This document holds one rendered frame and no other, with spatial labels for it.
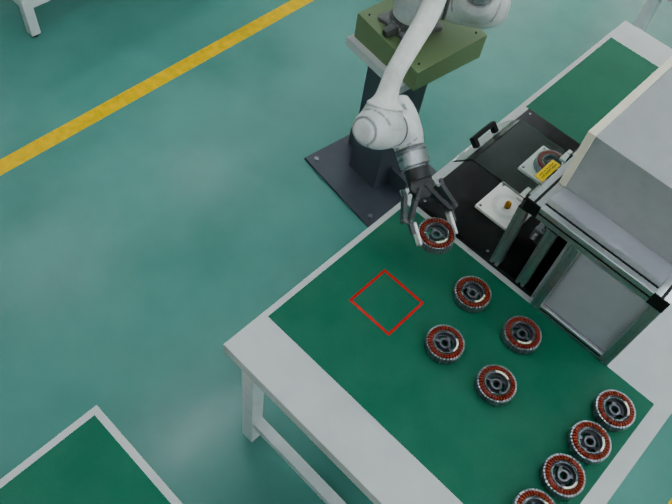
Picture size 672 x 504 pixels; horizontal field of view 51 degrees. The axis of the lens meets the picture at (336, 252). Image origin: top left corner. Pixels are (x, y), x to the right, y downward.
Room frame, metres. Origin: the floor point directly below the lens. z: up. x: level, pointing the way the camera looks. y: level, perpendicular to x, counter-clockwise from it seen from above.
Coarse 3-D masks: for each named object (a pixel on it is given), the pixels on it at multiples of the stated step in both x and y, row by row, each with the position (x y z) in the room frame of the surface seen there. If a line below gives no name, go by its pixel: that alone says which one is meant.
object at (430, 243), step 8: (424, 224) 1.25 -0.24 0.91; (432, 224) 1.26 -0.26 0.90; (440, 224) 1.26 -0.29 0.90; (448, 224) 1.27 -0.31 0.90; (424, 232) 1.22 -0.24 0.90; (432, 232) 1.24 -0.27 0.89; (440, 232) 1.24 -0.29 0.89; (448, 232) 1.24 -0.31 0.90; (424, 240) 1.20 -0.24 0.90; (432, 240) 1.22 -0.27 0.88; (448, 240) 1.21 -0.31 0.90; (424, 248) 1.18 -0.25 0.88; (432, 248) 1.18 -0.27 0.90; (440, 248) 1.18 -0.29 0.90; (448, 248) 1.19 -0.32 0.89
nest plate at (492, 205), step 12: (492, 192) 1.53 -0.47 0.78; (504, 192) 1.54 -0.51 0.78; (480, 204) 1.47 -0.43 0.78; (492, 204) 1.48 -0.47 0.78; (504, 204) 1.49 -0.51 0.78; (516, 204) 1.50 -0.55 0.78; (492, 216) 1.43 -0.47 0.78; (504, 216) 1.44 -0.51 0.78; (528, 216) 1.46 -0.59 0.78; (504, 228) 1.39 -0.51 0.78
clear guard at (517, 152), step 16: (512, 128) 1.54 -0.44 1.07; (528, 128) 1.55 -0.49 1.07; (480, 144) 1.48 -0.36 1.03; (496, 144) 1.46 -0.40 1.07; (512, 144) 1.48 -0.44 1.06; (528, 144) 1.49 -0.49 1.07; (544, 144) 1.50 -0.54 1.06; (464, 160) 1.40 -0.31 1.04; (480, 160) 1.39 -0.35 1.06; (496, 160) 1.40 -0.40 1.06; (512, 160) 1.41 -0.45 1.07; (528, 160) 1.43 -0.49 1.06; (544, 160) 1.44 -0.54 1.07; (560, 160) 1.45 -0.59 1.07; (496, 176) 1.34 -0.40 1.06; (512, 176) 1.35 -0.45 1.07; (528, 176) 1.37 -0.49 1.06; (528, 192) 1.31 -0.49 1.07
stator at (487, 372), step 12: (480, 372) 0.88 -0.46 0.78; (492, 372) 0.88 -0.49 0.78; (504, 372) 0.89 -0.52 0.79; (480, 384) 0.84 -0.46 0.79; (492, 384) 0.85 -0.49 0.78; (504, 384) 0.86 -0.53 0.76; (516, 384) 0.86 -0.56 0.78; (480, 396) 0.81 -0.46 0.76; (492, 396) 0.81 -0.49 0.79; (504, 396) 0.82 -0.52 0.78
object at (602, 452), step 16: (608, 400) 0.88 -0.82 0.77; (624, 400) 0.88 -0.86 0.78; (608, 416) 0.82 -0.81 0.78; (624, 416) 0.83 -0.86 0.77; (576, 432) 0.75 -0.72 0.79; (592, 432) 0.77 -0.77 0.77; (576, 448) 0.71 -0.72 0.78; (592, 448) 0.73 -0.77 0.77; (608, 448) 0.73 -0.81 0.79; (544, 464) 0.65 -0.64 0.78; (560, 464) 0.67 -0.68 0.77; (576, 464) 0.67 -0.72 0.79; (592, 464) 0.69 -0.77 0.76; (544, 480) 0.62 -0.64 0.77; (560, 480) 0.62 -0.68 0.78; (576, 480) 0.63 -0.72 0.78; (528, 496) 0.56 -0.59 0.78; (544, 496) 0.57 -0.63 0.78; (560, 496) 0.58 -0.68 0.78
